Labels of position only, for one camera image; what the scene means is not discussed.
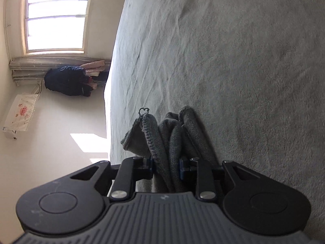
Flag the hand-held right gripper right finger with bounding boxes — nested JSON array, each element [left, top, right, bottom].
[[179, 158, 257, 202]]

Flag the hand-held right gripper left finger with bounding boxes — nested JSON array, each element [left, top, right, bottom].
[[70, 157, 155, 202]]

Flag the grey knit sweater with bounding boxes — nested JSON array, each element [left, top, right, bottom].
[[120, 105, 219, 194]]

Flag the bed with grey sheet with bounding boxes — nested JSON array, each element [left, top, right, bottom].
[[104, 0, 325, 244]]

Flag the pink hanging garments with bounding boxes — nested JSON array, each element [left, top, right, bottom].
[[81, 60, 106, 90]]

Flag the dark hanging jacket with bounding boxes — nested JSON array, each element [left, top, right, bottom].
[[44, 66, 93, 98]]

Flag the white printed air conditioner cover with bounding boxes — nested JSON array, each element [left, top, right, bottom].
[[2, 93, 41, 141]]

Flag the patterned curtain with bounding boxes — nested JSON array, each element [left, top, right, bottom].
[[10, 56, 113, 87]]

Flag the window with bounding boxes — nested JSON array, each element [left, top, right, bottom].
[[22, 0, 95, 57]]

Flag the wall cable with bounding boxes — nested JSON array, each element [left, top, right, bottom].
[[31, 81, 43, 95]]

